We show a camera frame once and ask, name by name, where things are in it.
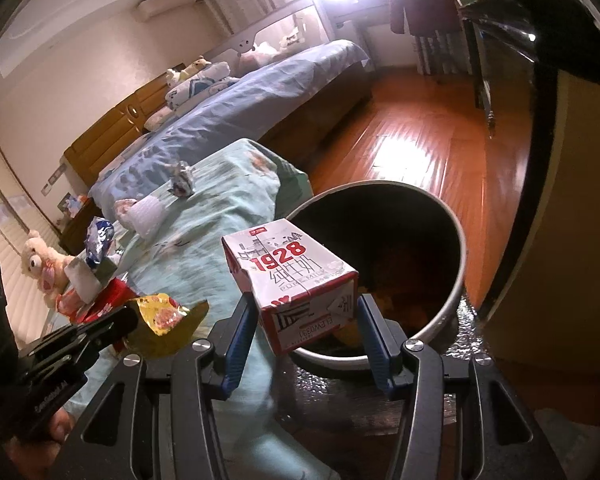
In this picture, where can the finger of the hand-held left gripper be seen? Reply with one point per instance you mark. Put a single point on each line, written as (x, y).
(105, 327)

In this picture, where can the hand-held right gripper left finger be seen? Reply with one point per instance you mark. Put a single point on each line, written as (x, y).
(236, 347)

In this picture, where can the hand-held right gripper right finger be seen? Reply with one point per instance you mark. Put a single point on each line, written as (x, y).
(377, 350)

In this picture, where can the red snack packet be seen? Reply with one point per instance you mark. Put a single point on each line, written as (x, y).
(112, 296)

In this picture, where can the pale green carton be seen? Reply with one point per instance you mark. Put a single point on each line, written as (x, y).
(82, 280)

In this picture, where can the yellow snack wrapper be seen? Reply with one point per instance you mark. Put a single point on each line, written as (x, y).
(165, 320)

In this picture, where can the white and red milk carton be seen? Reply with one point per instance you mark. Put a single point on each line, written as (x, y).
(290, 280)

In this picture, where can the blue and white snack bag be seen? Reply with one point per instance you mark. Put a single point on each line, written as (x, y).
(97, 240)

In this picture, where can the dark round trash bin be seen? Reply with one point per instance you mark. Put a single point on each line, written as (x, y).
(395, 240)

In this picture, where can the person's left hand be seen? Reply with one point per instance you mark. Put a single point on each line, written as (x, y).
(60, 422)

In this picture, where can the beige plush bear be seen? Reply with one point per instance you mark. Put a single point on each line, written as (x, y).
(37, 260)

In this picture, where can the dark wooden nightstand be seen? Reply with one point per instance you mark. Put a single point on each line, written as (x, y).
(77, 232)

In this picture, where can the white crumpled tissue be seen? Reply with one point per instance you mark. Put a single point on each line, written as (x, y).
(142, 215)

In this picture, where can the crumpled silver wrapper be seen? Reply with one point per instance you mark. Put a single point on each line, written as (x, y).
(182, 180)

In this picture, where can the wooden headboard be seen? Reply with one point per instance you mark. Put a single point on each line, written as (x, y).
(115, 122)

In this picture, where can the pale pillow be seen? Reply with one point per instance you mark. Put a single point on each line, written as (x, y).
(159, 119)

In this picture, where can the beige cabinet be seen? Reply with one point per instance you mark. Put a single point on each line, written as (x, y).
(570, 210)

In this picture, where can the bed with blue sheet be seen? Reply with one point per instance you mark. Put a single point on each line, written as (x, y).
(230, 105)

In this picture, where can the folded white and blue quilt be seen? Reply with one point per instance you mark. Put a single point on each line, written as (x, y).
(200, 87)

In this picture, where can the cream plush toy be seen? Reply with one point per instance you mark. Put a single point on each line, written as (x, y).
(196, 66)

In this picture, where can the white plush toy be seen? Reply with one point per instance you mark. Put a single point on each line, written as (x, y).
(260, 54)

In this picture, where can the white air conditioner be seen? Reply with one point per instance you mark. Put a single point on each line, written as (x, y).
(167, 2)

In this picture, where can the white curtain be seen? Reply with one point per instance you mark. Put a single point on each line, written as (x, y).
(225, 0)

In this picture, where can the glossy black table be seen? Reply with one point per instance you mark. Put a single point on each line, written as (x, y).
(520, 15)

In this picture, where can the white wall socket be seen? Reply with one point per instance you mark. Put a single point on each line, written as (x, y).
(52, 180)

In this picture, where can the wall radiator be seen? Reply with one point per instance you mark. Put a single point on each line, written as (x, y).
(440, 52)

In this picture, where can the grey crib guard rail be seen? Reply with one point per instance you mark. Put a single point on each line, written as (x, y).
(270, 15)

